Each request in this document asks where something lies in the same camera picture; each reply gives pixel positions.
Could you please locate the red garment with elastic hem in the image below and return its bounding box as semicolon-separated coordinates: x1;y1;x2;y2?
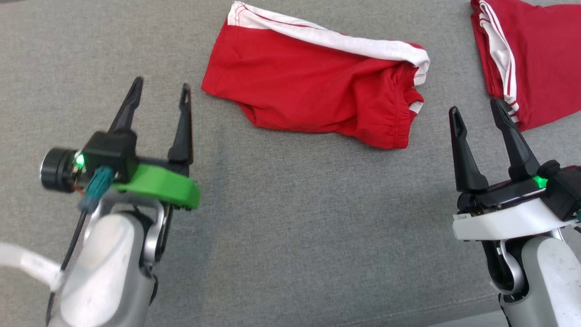
201;1;431;150

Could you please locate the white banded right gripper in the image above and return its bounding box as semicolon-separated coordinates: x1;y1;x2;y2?
448;98;573;241

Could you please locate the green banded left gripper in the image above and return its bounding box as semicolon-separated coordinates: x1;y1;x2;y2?
108;77;202;210

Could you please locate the white cable sleeve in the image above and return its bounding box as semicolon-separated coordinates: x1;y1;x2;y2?
0;242;64;292

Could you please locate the left arm teal plug cable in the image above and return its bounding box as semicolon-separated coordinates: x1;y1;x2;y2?
45;166;114;325

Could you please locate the red jersey with white stripes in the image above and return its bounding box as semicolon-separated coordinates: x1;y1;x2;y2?
470;0;581;132

